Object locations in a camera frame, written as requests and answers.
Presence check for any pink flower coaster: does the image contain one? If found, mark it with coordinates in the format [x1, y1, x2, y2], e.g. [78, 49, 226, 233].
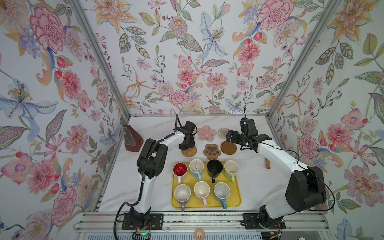
[197, 125, 217, 142]

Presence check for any tan rattan round coaster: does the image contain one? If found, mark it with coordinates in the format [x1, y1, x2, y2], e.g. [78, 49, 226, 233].
[181, 147, 198, 158]

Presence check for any dark brown round coaster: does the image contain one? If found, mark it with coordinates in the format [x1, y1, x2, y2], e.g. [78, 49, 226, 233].
[221, 141, 237, 155]

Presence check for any colourful zigzag woven coaster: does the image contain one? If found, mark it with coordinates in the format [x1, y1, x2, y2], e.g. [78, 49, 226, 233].
[218, 128, 229, 140]

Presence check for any brown paw print coaster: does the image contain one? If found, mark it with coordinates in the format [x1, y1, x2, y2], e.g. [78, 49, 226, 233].
[203, 144, 222, 160]

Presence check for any light green mug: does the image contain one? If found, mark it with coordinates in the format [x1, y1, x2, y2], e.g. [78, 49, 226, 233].
[224, 160, 240, 183]

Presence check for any red inside white mug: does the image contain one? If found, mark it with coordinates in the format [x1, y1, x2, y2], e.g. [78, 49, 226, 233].
[173, 163, 188, 185]

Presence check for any white mug blue handle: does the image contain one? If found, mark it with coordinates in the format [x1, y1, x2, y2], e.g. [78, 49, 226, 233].
[214, 182, 231, 210]

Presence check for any white mug purple handle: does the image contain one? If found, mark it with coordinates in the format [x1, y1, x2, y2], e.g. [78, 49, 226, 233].
[174, 184, 192, 212]

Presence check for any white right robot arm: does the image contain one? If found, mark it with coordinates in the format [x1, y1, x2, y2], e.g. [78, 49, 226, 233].
[226, 118, 326, 225]

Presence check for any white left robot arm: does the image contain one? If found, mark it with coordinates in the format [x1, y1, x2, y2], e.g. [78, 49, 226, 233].
[130, 121, 197, 215]

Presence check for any lime green spatula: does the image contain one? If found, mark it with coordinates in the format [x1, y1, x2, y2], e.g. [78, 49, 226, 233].
[266, 159, 271, 169]

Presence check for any light blue mug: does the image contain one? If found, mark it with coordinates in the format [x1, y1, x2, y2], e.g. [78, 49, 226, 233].
[189, 159, 205, 181]

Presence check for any black mug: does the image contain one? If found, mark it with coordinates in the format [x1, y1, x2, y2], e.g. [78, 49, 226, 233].
[207, 160, 223, 184]

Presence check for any yellow tray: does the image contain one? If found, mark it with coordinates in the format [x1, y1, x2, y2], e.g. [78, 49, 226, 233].
[181, 162, 242, 209]

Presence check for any orange tape roll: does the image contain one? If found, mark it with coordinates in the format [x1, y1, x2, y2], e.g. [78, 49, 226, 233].
[194, 229, 206, 240]

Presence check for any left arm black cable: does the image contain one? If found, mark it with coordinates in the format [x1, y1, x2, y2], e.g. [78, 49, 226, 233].
[113, 113, 184, 240]

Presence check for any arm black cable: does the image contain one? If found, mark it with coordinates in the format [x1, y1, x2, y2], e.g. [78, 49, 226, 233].
[113, 113, 184, 240]
[263, 142, 336, 212]

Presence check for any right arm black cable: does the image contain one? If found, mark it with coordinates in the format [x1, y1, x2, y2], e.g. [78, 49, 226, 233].
[263, 142, 336, 212]

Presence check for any white mug pink handle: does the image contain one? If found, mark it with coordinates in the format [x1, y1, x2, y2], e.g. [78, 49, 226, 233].
[194, 181, 211, 207]

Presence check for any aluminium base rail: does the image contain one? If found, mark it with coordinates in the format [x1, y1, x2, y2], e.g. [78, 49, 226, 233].
[74, 211, 330, 233]

